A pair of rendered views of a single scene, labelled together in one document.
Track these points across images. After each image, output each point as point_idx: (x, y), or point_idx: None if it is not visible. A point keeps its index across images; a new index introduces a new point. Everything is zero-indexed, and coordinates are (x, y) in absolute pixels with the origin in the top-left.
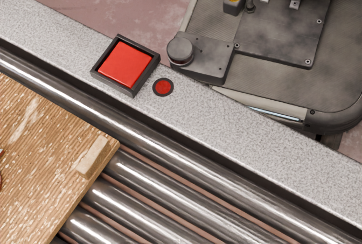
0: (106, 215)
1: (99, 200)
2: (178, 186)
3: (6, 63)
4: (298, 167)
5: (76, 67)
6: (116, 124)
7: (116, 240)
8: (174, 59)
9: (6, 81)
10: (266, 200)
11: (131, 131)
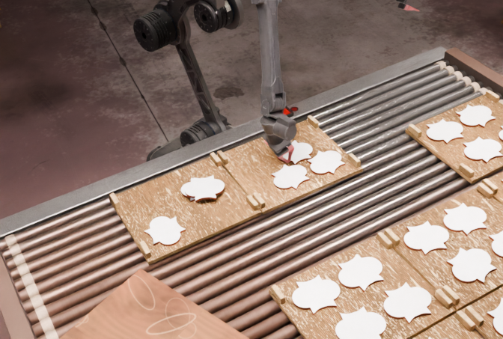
0: (330, 133)
1: (325, 131)
2: (331, 114)
3: (256, 138)
4: (342, 92)
5: None
6: (301, 120)
7: (341, 130)
8: None
9: None
10: (349, 99)
11: (305, 118)
